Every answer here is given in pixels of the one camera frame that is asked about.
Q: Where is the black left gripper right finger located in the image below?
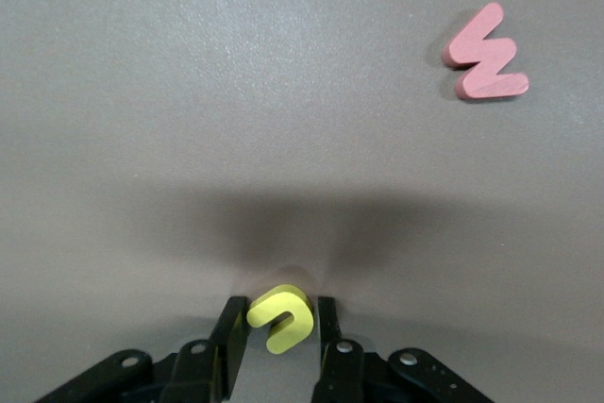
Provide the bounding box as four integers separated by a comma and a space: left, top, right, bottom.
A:
310, 296, 496, 403

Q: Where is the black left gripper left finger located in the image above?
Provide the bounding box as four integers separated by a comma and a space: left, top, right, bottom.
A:
35, 296, 250, 403

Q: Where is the yellow letter u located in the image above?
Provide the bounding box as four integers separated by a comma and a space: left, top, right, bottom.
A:
245, 283, 316, 356

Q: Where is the brown table cover sheet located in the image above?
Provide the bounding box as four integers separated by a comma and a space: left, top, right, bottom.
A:
0, 0, 604, 403

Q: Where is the pink letter w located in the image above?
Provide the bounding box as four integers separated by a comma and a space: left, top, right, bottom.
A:
441, 1, 530, 103

